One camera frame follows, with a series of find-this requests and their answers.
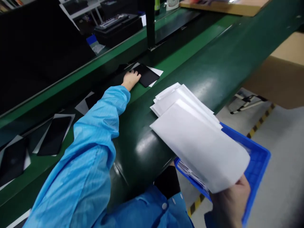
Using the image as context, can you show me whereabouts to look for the person's right hand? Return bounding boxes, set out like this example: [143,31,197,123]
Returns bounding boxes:
[210,175,251,228]

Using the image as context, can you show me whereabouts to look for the person's left hand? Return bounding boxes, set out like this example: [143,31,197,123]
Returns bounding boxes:
[120,70,142,92]

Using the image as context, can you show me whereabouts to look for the person's left fingers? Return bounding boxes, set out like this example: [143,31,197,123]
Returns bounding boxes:
[128,70,142,80]

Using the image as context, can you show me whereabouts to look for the person's right fingers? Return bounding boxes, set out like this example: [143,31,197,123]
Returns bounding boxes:
[235,175,251,199]

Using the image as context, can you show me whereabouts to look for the black phone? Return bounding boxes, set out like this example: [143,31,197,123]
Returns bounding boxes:
[37,116,73,157]
[0,138,30,188]
[85,92,103,110]
[130,64,160,88]

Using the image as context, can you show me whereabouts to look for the stack of white paper bags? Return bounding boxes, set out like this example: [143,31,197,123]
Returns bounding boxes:
[149,82,250,194]

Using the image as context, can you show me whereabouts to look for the blue plastic crate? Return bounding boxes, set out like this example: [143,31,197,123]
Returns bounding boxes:
[174,122,271,226]

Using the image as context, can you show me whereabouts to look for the stack of black trays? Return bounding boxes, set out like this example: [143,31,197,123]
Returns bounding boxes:
[94,13,143,46]

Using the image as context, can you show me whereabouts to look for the green conveyor belt machine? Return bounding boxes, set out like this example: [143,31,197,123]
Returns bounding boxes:
[0,0,304,228]

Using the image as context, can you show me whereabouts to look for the white striped label sheet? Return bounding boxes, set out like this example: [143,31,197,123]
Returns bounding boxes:
[177,158,211,192]

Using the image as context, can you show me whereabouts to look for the flat black board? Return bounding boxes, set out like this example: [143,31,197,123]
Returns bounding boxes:
[154,10,203,46]

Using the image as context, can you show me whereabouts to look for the white metal stand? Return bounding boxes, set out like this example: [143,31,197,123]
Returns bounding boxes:
[229,93,269,115]

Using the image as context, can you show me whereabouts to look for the person's body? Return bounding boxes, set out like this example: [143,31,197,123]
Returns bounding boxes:
[104,166,194,228]

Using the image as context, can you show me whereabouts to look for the large black panel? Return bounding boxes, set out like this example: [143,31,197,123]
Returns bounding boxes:
[0,0,96,116]

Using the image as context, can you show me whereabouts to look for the flat cardboard board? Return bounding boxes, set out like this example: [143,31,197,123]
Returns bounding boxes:
[179,0,272,17]

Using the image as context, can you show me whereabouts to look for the brown cardboard box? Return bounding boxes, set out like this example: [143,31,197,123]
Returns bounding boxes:
[241,31,304,110]

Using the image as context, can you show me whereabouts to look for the black upright post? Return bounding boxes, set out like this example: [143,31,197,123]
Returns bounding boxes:
[145,0,156,51]

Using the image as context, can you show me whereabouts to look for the white shelf frame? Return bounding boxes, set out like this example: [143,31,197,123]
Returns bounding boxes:
[59,0,106,32]

